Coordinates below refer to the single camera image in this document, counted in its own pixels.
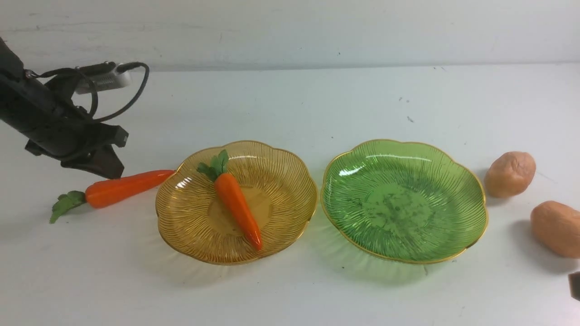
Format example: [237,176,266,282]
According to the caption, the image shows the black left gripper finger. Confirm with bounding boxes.
[61,145,125,179]

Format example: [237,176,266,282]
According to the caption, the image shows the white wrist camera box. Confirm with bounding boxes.
[78,62,132,91]

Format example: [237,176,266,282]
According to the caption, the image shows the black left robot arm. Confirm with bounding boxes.
[0,41,128,179]

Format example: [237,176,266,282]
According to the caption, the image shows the brown toy potato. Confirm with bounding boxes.
[530,201,580,259]
[484,151,537,199]

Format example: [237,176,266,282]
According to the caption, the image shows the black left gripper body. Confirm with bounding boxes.
[24,75,129,162]

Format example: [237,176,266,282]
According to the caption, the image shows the black camera cable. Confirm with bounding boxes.
[25,62,150,124]

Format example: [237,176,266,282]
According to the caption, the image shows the green ribbed plastic plate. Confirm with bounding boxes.
[320,139,489,264]

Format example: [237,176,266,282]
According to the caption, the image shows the amber ribbed plastic plate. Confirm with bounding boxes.
[155,141,318,265]

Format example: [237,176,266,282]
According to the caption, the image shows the orange toy carrot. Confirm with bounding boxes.
[49,170,176,224]
[196,150,262,250]

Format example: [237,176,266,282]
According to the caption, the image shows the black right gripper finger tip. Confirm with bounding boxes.
[568,272,580,301]

